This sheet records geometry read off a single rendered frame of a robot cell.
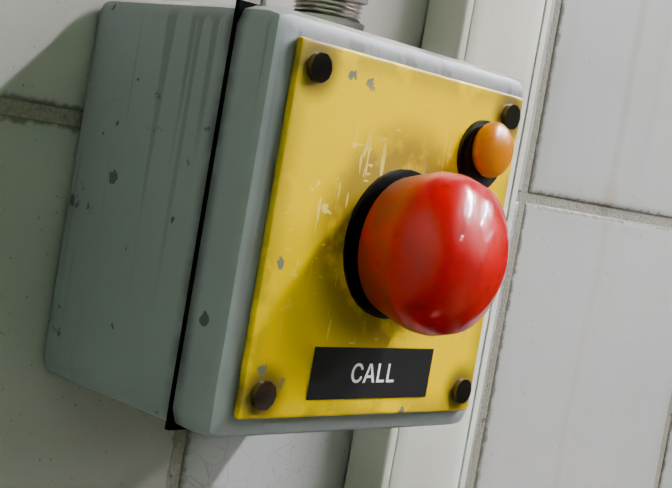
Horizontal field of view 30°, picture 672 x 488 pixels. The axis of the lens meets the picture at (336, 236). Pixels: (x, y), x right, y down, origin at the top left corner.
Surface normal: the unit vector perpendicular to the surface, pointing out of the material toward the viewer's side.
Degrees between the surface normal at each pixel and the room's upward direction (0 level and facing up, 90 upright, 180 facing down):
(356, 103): 90
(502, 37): 90
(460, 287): 95
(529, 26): 90
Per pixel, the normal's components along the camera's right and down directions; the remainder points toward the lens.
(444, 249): 0.23, -0.04
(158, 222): -0.67, -0.07
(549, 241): 0.72, 0.16
